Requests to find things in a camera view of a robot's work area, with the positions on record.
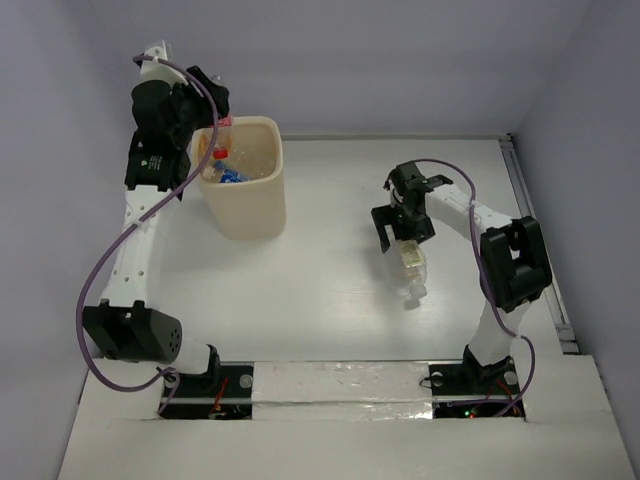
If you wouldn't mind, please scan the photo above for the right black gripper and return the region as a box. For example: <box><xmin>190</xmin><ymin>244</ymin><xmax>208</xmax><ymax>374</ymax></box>
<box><xmin>372</xmin><ymin>201</ymin><xmax>435</xmax><ymax>252</ymax></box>

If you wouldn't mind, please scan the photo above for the red label clear bottle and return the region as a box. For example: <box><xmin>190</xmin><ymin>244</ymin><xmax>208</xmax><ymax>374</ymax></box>
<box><xmin>209</xmin><ymin>74</ymin><xmax>236</xmax><ymax>161</ymax></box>

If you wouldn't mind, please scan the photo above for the white label clear bottle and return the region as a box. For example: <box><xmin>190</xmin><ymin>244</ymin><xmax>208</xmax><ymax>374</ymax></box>
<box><xmin>384</xmin><ymin>240</ymin><xmax>427</xmax><ymax>310</ymax></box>

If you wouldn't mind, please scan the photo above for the clear unlabelled plastic bottle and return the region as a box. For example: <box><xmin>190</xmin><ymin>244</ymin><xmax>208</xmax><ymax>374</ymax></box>
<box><xmin>229</xmin><ymin>145</ymin><xmax>277</xmax><ymax>180</ymax></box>

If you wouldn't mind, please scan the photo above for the orange plastic bottle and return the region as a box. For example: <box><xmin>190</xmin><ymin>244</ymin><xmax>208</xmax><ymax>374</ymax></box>
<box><xmin>197</xmin><ymin>132</ymin><xmax>211</xmax><ymax>159</ymax></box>

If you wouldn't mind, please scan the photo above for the white cap blue label bottle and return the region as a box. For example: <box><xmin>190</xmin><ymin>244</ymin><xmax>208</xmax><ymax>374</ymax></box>
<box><xmin>201</xmin><ymin>166</ymin><xmax>216</xmax><ymax>182</ymax></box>

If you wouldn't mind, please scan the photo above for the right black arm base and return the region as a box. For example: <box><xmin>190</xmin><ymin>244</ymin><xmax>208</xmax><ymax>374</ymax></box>
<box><xmin>420</xmin><ymin>348</ymin><xmax>525</xmax><ymax>419</ymax></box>

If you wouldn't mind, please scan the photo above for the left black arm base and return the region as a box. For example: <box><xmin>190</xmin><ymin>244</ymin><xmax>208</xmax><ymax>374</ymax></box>
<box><xmin>159</xmin><ymin>346</ymin><xmax>255</xmax><ymax>421</ymax></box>

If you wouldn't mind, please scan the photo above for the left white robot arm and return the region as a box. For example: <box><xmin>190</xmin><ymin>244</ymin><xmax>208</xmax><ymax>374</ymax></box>
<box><xmin>76</xmin><ymin>56</ymin><xmax>229</xmax><ymax>395</ymax></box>

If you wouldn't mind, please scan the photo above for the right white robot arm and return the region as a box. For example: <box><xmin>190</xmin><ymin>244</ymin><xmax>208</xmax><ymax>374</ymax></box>
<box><xmin>371</xmin><ymin>160</ymin><xmax>553</xmax><ymax>392</ymax></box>

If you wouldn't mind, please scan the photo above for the cream plastic bin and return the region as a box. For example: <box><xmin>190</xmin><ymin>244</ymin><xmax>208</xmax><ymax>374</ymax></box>
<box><xmin>196</xmin><ymin>116</ymin><xmax>286</xmax><ymax>240</ymax></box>

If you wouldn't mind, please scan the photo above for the silver foil tape strip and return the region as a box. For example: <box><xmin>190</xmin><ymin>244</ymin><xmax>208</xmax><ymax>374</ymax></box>
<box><xmin>251</xmin><ymin>361</ymin><xmax>433</xmax><ymax>421</ymax></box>

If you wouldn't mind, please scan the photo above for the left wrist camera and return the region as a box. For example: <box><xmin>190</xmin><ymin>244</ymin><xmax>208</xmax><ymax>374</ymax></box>
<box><xmin>140</xmin><ymin>40</ymin><xmax>187</xmax><ymax>87</ymax></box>

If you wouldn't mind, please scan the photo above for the aluminium rail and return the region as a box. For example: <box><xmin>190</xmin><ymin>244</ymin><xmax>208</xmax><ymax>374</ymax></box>
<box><xmin>498</xmin><ymin>135</ymin><xmax>581</xmax><ymax>355</ymax></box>

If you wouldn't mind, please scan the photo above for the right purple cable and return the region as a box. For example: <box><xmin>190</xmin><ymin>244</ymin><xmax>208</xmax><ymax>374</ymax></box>
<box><xmin>384</xmin><ymin>158</ymin><xmax>537</xmax><ymax>419</ymax></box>

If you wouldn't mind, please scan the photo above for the purple cable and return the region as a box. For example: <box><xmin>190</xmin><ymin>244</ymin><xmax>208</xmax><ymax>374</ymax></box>
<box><xmin>74</xmin><ymin>54</ymin><xmax>221</xmax><ymax>416</ymax></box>
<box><xmin>384</xmin><ymin>158</ymin><xmax>537</xmax><ymax>419</ymax></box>

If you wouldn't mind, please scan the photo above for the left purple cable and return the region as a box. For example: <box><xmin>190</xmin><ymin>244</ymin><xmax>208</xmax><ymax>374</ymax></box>
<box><xmin>74</xmin><ymin>54</ymin><xmax>221</xmax><ymax>416</ymax></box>

